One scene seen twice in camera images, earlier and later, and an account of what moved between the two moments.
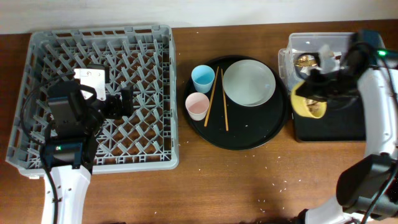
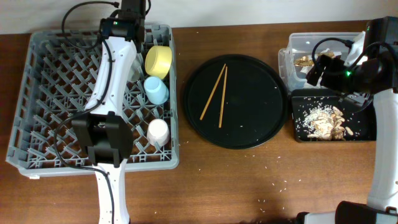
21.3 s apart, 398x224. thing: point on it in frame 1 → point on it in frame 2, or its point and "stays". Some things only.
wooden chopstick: [227, 121] → [223, 95]
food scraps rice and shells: [313, 105] → [323, 122]
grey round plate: [249, 83] → [135, 72]
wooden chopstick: [206, 118] → [212, 92]
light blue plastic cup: [203, 76] → [157, 91]
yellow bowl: [308, 107] → [158, 60]
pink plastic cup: [197, 104] → [158, 133]
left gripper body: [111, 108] → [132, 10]
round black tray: [231, 126] stays
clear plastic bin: [306, 51] stays
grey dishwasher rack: [140, 58] stays
